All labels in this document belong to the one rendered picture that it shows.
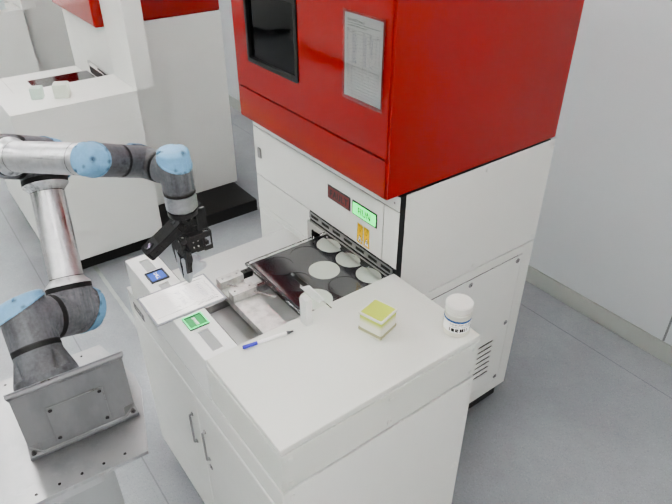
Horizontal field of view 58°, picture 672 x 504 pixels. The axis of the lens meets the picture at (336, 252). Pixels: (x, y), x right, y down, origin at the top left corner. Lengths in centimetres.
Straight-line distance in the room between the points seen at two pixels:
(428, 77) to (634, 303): 194
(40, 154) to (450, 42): 102
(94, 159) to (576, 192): 238
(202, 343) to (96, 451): 35
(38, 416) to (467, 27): 140
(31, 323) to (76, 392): 20
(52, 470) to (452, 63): 139
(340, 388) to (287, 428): 17
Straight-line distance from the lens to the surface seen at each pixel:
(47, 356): 161
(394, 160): 162
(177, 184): 143
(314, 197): 206
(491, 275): 224
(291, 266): 196
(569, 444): 276
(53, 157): 150
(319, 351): 155
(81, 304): 171
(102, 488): 186
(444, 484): 204
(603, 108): 301
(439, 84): 165
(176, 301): 177
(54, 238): 174
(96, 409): 162
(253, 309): 183
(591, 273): 330
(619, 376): 313
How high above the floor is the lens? 202
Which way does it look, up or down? 34 degrees down
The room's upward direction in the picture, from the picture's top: straight up
